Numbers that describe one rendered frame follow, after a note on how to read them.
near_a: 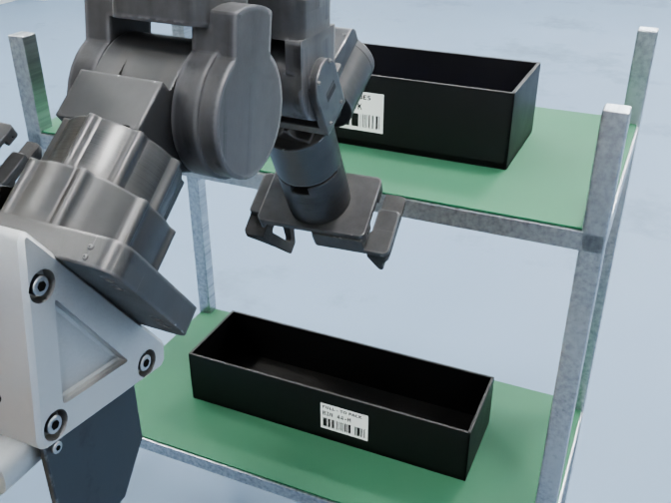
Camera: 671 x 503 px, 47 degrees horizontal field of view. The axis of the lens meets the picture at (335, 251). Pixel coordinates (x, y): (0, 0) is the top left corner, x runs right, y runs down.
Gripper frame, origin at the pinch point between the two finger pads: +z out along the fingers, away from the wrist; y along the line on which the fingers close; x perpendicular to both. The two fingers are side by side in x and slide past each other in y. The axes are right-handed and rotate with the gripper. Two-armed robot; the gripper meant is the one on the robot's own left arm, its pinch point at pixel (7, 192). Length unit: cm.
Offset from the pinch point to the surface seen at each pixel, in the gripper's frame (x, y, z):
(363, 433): -10, -27, 74
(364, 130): -38, -26, 22
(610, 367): -78, -61, 154
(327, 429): -9, -20, 75
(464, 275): -105, -7, 168
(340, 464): -3, -25, 75
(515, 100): -43, -48, 17
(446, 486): -7, -44, 77
